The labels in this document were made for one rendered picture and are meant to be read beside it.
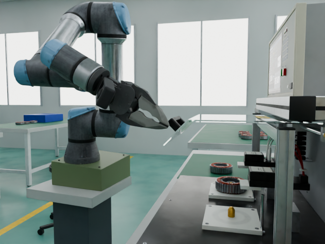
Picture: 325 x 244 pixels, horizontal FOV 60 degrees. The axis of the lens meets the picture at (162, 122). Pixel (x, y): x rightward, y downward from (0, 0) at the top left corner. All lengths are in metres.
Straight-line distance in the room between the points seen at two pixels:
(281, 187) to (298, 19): 0.37
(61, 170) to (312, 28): 1.02
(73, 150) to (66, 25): 0.49
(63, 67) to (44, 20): 6.28
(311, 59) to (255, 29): 4.98
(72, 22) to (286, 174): 0.85
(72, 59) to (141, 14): 5.34
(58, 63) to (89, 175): 0.58
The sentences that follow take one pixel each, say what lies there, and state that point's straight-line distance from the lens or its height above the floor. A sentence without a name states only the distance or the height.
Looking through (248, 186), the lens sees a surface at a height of 0.88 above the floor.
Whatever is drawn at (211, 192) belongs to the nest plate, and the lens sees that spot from 1.04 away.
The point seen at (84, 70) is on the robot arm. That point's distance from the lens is 0.70.
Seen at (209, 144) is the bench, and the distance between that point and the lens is 2.40.
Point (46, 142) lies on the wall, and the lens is 6.87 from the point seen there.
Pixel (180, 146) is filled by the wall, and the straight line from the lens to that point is 5.67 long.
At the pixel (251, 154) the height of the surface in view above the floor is 0.92.
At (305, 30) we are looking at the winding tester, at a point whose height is 1.26.
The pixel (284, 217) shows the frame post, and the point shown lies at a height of 0.87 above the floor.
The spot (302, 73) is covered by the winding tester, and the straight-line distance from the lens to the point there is 0.70.
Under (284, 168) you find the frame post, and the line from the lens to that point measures 0.62.
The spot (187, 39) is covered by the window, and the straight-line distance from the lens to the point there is 5.69.
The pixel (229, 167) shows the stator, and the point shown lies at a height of 0.78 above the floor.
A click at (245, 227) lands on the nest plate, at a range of 0.80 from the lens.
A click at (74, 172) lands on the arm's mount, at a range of 1.23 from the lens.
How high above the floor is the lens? 1.11
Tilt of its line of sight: 4 degrees down
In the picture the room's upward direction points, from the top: straight up
